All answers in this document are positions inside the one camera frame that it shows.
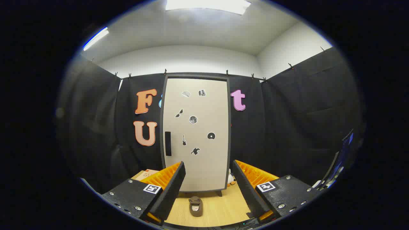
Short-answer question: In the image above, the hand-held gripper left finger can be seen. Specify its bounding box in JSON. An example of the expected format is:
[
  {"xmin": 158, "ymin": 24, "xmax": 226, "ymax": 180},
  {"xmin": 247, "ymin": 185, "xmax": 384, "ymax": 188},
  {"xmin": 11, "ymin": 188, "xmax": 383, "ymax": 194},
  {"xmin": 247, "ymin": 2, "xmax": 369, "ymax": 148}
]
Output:
[{"xmin": 102, "ymin": 161, "xmax": 186, "ymax": 226}]

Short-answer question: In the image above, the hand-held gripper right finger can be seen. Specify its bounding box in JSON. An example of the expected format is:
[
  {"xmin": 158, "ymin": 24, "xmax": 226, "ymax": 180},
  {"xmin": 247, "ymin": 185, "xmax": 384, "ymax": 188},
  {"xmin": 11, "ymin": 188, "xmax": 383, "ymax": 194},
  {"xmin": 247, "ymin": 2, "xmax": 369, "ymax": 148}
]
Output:
[{"xmin": 232, "ymin": 160, "xmax": 320, "ymax": 224}]

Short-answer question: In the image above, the brown fuzzy shoe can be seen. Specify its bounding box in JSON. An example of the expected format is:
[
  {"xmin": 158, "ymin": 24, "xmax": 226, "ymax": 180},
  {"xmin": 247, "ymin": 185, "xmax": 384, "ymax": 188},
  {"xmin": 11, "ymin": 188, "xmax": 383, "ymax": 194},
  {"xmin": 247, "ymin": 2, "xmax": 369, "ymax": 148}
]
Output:
[{"xmin": 188, "ymin": 196, "xmax": 204, "ymax": 217}]

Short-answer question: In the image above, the beige shoe cabinet door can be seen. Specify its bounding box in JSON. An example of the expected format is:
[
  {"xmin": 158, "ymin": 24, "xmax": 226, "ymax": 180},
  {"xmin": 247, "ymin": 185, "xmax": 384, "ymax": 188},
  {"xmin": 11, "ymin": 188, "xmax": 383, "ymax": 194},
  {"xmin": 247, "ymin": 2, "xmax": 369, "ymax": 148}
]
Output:
[{"xmin": 162, "ymin": 78, "xmax": 229, "ymax": 192}]

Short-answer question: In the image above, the dark grey shoe cabinet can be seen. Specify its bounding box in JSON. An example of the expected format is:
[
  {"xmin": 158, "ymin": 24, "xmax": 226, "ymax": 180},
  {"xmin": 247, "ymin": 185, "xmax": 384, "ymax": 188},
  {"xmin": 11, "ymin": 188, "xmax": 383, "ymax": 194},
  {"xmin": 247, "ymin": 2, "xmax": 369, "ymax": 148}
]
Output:
[{"xmin": 159, "ymin": 74, "xmax": 232, "ymax": 197}]

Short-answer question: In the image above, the beige orange cover book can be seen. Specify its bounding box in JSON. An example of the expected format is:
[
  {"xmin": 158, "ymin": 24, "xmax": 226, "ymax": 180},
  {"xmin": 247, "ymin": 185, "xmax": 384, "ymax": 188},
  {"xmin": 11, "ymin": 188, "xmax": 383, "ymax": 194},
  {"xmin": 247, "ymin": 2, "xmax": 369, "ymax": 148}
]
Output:
[{"xmin": 131, "ymin": 169, "xmax": 160, "ymax": 182}]

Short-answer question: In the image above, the black backdrop cloth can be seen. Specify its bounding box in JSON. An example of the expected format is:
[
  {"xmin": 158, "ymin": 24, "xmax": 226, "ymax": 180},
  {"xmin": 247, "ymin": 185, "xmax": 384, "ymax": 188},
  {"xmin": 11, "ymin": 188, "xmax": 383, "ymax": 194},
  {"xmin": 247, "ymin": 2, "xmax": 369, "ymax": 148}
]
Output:
[{"xmin": 56, "ymin": 46, "xmax": 365, "ymax": 194}]

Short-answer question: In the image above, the long ceiling light strip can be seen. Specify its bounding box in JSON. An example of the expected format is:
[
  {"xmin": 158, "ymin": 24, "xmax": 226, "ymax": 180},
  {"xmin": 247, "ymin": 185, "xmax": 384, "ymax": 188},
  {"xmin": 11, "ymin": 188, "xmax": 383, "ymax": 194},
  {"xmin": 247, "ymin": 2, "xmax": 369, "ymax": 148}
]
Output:
[{"xmin": 82, "ymin": 27, "xmax": 109, "ymax": 51}]

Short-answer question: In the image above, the rectangular ceiling light panel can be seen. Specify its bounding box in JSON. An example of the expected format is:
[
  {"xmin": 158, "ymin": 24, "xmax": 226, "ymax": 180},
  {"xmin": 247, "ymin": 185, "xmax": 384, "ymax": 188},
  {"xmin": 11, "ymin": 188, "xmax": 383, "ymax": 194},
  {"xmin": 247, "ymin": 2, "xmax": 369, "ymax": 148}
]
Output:
[{"xmin": 165, "ymin": 0, "xmax": 251, "ymax": 15}]

